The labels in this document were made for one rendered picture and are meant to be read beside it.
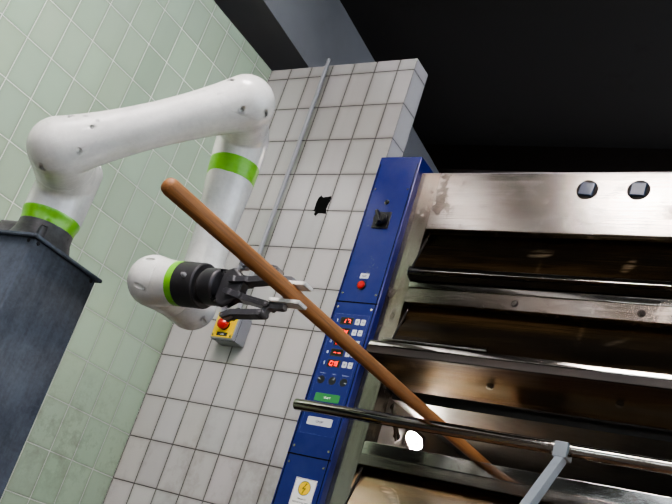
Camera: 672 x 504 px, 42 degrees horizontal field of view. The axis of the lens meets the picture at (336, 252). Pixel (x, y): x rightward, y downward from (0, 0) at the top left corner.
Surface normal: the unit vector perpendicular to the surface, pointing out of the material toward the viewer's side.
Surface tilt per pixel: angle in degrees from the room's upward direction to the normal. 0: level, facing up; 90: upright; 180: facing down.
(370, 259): 90
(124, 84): 90
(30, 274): 90
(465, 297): 90
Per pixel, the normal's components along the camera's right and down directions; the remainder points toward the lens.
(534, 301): -0.47, -0.47
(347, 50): 0.87, 0.07
